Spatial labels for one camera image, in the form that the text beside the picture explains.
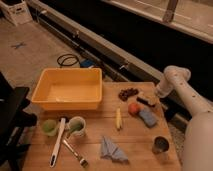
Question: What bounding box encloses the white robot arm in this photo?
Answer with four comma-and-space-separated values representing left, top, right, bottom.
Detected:
155, 65, 213, 171

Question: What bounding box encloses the yellow plastic tray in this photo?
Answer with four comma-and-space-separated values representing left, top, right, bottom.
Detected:
31, 68, 102, 110

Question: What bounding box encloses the bunch of dark grapes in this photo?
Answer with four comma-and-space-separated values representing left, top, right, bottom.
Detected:
118, 88, 139, 101

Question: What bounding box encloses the yellow banana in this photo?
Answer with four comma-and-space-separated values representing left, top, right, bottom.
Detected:
116, 108, 122, 130

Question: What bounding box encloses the blue box on floor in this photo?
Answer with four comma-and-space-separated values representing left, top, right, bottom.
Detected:
80, 59, 94, 68

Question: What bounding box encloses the orange peach fruit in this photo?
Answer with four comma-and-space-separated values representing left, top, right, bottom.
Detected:
128, 102, 140, 116

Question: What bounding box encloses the white mug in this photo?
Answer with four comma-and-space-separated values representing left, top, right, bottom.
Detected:
66, 116, 86, 138

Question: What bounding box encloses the blue sponge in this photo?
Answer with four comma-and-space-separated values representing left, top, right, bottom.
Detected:
139, 109, 157, 128

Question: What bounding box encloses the blue folded cloth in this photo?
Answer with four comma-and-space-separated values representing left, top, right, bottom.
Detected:
100, 136, 128, 163

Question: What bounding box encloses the green cup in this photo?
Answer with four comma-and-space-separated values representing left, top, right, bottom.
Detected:
42, 119, 58, 136

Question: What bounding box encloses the metal cup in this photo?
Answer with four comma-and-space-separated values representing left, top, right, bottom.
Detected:
152, 136, 169, 154

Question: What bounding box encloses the black tripod stand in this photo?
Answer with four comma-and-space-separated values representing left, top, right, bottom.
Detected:
0, 71, 37, 171

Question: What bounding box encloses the white storage box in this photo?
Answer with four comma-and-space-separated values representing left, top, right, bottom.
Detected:
0, 0, 32, 26

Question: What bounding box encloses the black coiled cable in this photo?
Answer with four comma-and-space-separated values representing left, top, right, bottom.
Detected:
56, 53, 81, 69

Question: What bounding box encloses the white handled brush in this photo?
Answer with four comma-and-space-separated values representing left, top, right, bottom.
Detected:
50, 117, 66, 168

